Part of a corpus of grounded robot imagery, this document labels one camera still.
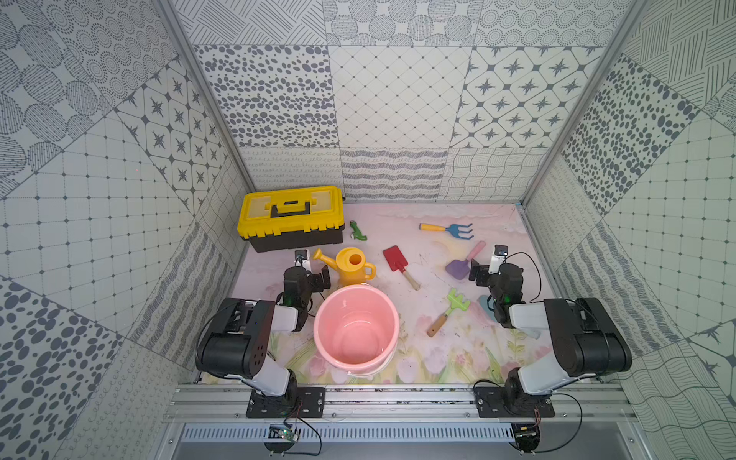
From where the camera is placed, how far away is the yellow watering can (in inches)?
35.4

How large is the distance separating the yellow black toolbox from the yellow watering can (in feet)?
0.24

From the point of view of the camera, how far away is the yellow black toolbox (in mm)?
947
